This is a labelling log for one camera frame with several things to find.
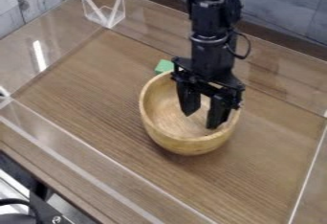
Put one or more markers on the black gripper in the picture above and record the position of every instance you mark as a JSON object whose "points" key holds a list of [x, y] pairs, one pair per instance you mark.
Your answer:
{"points": [[223, 89]]}

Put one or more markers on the wooden bowl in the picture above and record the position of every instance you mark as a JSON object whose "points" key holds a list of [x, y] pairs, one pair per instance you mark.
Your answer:
{"points": [[180, 134]]}

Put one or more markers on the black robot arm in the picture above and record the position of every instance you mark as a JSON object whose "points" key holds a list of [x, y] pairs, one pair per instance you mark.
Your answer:
{"points": [[203, 75]]}

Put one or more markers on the green flat object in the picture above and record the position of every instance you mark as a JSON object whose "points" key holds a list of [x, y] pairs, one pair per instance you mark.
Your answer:
{"points": [[163, 66]]}

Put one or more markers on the clear acrylic tray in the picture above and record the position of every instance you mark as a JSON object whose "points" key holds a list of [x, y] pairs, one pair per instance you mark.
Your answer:
{"points": [[94, 126]]}

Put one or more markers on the clear acrylic corner bracket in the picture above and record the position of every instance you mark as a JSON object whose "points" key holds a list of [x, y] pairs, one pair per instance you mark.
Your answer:
{"points": [[105, 16]]}

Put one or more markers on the black metal mount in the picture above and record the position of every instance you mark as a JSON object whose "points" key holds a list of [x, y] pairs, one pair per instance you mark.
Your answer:
{"points": [[48, 214]]}

